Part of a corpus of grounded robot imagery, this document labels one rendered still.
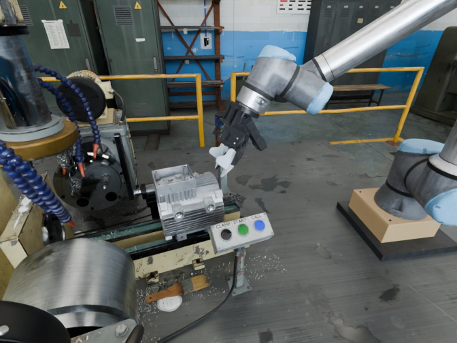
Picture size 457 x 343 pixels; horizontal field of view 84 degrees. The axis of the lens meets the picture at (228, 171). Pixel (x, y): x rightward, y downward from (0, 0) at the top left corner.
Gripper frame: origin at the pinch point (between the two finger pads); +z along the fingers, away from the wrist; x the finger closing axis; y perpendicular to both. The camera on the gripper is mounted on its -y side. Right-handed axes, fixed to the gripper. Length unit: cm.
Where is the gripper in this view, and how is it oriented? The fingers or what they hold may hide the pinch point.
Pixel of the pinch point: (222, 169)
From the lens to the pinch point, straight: 78.5
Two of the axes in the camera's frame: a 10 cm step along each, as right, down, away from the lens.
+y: -8.1, -2.7, -5.2
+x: 3.5, 4.8, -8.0
